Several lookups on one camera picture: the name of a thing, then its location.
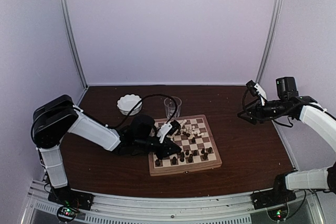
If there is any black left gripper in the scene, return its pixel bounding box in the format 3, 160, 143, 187
135, 136, 182, 161

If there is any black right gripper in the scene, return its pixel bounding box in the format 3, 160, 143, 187
237, 97, 290, 125

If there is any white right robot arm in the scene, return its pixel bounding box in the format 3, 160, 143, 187
237, 77, 335, 204

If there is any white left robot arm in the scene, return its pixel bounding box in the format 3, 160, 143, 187
30, 94, 182, 205

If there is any pile of white chess pieces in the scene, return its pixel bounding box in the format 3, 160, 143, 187
170, 118, 208, 142

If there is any wooden chess board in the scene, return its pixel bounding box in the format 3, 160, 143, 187
148, 114, 222, 176

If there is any clear drinking glass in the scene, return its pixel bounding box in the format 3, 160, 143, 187
164, 97, 182, 119

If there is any white scalloped bowl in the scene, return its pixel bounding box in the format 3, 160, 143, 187
117, 94, 142, 116

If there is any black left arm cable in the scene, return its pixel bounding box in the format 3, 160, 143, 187
30, 94, 183, 146

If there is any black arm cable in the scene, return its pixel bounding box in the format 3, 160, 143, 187
30, 94, 183, 146
241, 89, 295, 127

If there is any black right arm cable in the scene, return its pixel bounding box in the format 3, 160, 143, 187
241, 89, 295, 127

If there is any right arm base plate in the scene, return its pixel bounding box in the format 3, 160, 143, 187
251, 189, 297, 210

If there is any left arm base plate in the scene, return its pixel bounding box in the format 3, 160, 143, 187
48, 190, 94, 210

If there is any aluminium frame post right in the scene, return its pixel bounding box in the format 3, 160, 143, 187
255, 0, 284, 83

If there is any aluminium frame post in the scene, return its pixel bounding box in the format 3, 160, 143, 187
255, 0, 284, 83
60, 0, 89, 90

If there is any aluminium front rail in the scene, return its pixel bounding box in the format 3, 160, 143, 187
22, 176, 320, 224

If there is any aluminium frame post left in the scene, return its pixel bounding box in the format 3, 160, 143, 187
60, 0, 89, 90

